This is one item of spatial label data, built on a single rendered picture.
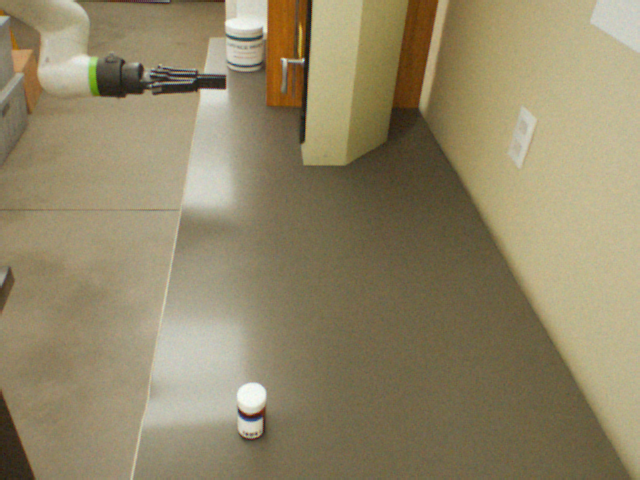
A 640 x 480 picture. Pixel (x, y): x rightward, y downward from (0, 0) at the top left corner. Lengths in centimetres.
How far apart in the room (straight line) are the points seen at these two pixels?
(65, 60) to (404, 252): 88
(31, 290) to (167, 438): 183
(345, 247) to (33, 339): 153
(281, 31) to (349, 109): 41
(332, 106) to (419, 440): 83
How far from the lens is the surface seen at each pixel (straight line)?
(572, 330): 114
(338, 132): 146
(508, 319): 115
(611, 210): 103
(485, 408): 99
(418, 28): 180
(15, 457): 152
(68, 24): 150
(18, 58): 429
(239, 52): 206
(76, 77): 146
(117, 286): 259
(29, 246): 292
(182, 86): 142
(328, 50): 138
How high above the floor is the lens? 169
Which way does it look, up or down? 36 degrees down
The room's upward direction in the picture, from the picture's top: 4 degrees clockwise
